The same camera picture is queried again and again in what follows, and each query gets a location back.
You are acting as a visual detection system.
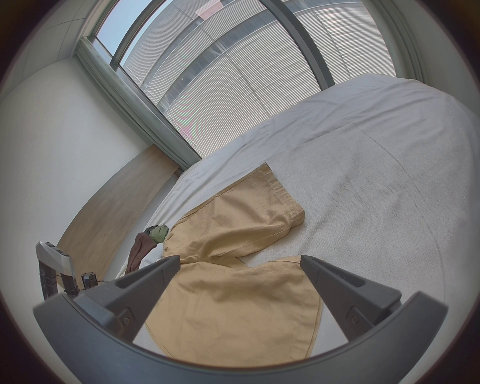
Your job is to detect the green garment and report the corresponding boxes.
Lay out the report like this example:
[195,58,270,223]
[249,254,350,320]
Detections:
[148,224,169,244]

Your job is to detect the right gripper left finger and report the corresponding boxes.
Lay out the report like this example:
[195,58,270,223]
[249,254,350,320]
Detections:
[77,254,182,344]

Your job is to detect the tan shorts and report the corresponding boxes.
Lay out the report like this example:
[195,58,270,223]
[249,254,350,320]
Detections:
[144,162,325,366]

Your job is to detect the bed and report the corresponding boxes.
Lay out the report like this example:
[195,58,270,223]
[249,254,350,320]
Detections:
[56,73,475,357]

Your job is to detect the brown garment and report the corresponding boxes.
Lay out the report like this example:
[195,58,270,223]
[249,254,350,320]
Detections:
[125,232,158,274]

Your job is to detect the grey-green curtain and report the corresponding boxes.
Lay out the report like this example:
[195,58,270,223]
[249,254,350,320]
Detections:
[75,37,201,171]
[369,0,426,82]

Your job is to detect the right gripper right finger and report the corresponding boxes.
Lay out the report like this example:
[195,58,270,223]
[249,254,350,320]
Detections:
[300,253,404,343]

